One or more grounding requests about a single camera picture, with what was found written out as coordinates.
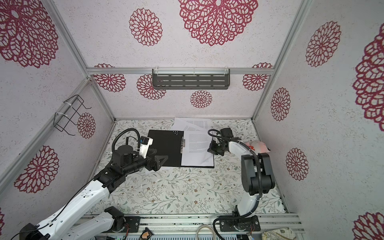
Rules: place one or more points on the blue black folder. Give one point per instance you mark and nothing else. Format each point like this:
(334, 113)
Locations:
(168, 143)

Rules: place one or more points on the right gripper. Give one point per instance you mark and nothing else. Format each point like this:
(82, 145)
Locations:
(211, 148)

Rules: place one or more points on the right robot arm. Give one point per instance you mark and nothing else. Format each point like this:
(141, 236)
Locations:
(257, 175)

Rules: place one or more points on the printed paper sheet back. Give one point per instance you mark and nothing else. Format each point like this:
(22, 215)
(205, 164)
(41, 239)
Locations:
(191, 124)

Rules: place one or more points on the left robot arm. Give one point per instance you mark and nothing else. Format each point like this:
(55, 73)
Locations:
(60, 224)

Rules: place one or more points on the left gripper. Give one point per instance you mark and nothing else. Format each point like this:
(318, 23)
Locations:
(156, 166)

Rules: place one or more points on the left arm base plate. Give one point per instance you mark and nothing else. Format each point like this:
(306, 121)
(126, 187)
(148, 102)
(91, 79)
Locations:
(121, 222)

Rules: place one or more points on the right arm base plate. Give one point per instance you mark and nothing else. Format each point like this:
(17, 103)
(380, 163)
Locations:
(249, 224)

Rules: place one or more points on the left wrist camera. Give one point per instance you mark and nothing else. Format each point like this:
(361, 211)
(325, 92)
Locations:
(145, 143)

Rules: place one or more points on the grey wall shelf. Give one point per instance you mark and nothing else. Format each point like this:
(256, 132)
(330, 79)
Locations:
(191, 79)

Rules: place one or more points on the pink plush toy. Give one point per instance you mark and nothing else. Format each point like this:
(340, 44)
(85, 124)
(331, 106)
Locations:
(259, 147)

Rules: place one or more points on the metal folder clip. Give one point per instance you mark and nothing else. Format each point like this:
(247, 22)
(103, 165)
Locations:
(182, 144)

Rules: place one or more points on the patterned cloth bag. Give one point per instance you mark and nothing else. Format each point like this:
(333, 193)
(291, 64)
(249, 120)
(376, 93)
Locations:
(279, 234)

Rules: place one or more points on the printed paper sheet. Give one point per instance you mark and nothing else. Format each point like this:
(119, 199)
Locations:
(191, 124)
(195, 150)

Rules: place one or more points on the black wire wall rack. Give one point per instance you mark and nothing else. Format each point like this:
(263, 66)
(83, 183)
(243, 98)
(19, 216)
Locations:
(63, 119)

